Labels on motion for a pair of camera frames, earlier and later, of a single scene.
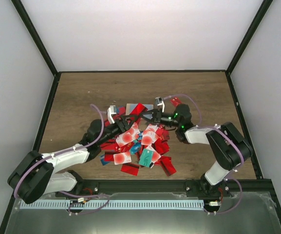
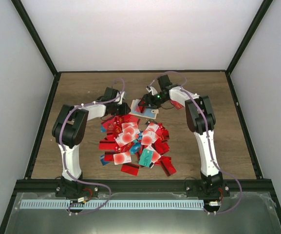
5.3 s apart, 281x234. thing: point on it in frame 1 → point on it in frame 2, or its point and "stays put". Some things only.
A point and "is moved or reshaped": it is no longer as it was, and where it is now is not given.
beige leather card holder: x=130 y=107 is moved or reshaped
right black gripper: x=156 y=112 → x=147 y=97
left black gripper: x=126 y=126 → x=124 y=110
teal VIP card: x=145 y=157 stays put
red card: x=131 y=168 stays put
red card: x=139 y=109 is moved or reshaped
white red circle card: x=148 y=138 stays put
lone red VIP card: x=176 y=101 stays put
